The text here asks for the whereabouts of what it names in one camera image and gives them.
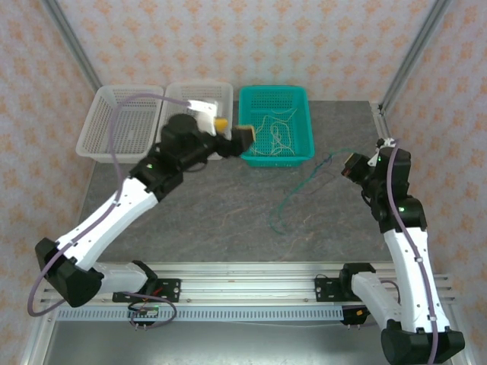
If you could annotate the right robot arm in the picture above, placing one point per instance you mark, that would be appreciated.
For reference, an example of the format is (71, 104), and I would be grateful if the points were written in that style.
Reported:
(411, 273)

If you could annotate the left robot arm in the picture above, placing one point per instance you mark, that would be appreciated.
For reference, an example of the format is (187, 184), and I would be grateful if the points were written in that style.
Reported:
(110, 220)

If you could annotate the white plastic basket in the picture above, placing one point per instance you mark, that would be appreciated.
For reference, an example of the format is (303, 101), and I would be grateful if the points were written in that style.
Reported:
(224, 95)
(95, 114)

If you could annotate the teal plastic basket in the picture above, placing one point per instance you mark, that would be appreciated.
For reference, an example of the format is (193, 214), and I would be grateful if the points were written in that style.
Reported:
(300, 114)

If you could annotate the small electronics board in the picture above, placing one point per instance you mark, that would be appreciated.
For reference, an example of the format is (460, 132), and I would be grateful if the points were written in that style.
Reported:
(361, 312)
(142, 312)

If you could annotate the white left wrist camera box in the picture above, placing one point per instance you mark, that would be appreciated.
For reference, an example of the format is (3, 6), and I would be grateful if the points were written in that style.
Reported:
(203, 110)

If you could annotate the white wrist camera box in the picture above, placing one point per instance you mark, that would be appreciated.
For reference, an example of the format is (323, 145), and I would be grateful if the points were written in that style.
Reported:
(203, 110)
(386, 142)

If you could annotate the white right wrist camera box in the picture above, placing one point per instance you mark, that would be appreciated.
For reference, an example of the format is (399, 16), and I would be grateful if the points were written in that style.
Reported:
(386, 142)

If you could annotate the aluminium table edge rail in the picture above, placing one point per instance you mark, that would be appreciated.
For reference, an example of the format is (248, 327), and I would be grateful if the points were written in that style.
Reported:
(382, 121)

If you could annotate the aluminium frame post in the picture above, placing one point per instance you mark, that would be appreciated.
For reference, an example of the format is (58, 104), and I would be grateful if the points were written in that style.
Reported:
(72, 42)
(414, 53)

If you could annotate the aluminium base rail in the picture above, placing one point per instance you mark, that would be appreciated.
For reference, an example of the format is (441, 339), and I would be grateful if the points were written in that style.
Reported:
(247, 289)

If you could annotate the aluminium frame bar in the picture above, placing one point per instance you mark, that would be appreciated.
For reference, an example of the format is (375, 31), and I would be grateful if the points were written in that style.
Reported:
(34, 346)

